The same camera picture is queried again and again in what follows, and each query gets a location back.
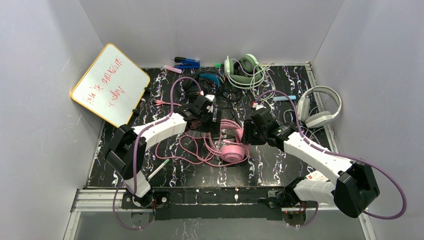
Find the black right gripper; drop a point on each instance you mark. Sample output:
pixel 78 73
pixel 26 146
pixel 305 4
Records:
pixel 248 133

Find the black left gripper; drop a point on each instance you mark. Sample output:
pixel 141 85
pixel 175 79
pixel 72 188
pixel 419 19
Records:
pixel 214 122

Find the pink headphones with cable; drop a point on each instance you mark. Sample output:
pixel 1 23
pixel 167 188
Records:
pixel 231 152

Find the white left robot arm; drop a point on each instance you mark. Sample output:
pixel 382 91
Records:
pixel 127 148

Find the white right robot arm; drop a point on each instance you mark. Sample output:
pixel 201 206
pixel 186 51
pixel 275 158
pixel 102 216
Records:
pixel 351 185

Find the light blue marker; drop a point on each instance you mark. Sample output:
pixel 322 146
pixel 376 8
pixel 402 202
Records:
pixel 284 98

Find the pink marker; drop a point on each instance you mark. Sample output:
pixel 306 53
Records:
pixel 173 69

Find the blue black marker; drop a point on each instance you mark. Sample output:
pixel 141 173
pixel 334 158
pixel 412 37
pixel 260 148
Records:
pixel 186 63

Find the white green marker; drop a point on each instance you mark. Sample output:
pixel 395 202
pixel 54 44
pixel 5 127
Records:
pixel 161 166

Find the yellow framed whiteboard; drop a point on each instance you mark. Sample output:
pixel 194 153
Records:
pixel 112 87

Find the black blue headphones with cable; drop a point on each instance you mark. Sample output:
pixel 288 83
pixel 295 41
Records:
pixel 227 97

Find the green headphones with cable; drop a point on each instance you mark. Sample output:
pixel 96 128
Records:
pixel 248 74

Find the white headphones with cable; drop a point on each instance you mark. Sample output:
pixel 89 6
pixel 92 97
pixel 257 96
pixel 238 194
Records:
pixel 317 117

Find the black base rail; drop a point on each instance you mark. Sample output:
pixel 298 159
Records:
pixel 171 203

